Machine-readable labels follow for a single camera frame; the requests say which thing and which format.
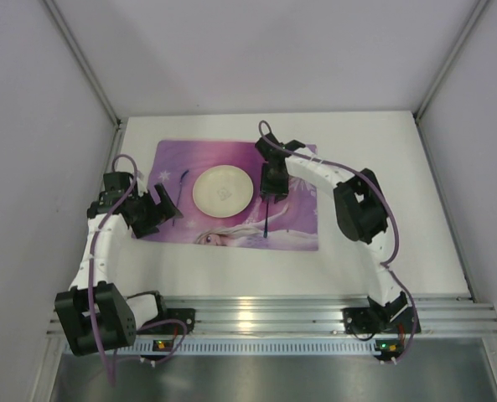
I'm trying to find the blue metallic fork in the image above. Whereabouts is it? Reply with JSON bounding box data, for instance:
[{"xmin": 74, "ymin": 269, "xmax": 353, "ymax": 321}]
[{"xmin": 172, "ymin": 169, "xmax": 189, "ymax": 227}]

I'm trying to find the white round plate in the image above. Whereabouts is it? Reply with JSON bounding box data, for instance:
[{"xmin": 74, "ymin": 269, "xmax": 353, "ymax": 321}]
[{"xmin": 192, "ymin": 165, "xmax": 254, "ymax": 219}]

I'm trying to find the blue metallic spoon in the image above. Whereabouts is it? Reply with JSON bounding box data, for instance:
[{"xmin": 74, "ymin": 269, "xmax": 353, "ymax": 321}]
[{"xmin": 263, "ymin": 198, "xmax": 270, "ymax": 239}]

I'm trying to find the purple princess cloth placemat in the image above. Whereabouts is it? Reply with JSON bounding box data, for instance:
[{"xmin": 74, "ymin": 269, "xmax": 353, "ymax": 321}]
[{"xmin": 148, "ymin": 140, "xmax": 318, "ymax": 251}]

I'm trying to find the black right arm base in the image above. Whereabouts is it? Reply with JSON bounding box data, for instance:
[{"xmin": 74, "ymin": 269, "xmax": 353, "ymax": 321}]
[{"xmin": 343, "ymin": 307, "xmax": 380, "ymax": 335}]

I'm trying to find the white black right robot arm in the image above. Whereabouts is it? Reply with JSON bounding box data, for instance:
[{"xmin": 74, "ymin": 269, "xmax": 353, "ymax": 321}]
[{"xmin": 255, "ymin": 132, "xmax": 420, "ymax": 340}]

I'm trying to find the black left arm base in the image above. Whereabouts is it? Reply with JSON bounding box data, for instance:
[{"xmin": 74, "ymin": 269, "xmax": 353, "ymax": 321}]
[{"xmin": 137, "ymin": 308, "xmax": 196, "ymax": 335}]

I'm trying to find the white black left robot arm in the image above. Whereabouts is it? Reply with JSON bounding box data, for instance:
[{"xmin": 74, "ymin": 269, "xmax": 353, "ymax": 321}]
[{"xmin": 54, "ymin": 172, "xmax": 182, "ymax": 356}]

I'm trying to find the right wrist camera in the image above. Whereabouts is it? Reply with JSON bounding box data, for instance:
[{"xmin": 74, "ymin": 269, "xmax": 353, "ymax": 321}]
[{"xmin": 283, "ymin": 140, "xmax": 305, "ymax": 152}]

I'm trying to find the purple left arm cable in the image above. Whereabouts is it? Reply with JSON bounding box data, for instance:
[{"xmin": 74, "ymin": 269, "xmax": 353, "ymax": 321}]
[{"xmin": 86, "ymin": 153, "xmax": 189, "ymax": 386}]

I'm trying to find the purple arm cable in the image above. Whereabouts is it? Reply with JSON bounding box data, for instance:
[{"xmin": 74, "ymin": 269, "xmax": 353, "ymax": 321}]
[
  {"xmin": 86, "ymin": 153, "xmax": 189, "ymax": 386},
  {"xmin": 258, "ymin": 120, "xmax": 419, "ymax": 361}
]

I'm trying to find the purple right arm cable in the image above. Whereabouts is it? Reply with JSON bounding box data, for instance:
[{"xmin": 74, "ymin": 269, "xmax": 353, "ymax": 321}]
[{"xmin": 258, "ymin": 120, "xmax": 419, "ymax": 361}]

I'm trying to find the slotted grey cable duct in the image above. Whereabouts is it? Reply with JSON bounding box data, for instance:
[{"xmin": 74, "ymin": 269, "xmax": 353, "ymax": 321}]
[{"xmin": 63, "ymin": 338, "xmax": 404, "ymax": 357}]

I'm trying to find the aluminium mounting rail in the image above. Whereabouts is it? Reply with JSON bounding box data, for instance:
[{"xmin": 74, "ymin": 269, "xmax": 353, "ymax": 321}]
[{"xmin": 45, "ymin": 295, "xmax": 497, "ymax": 337}]

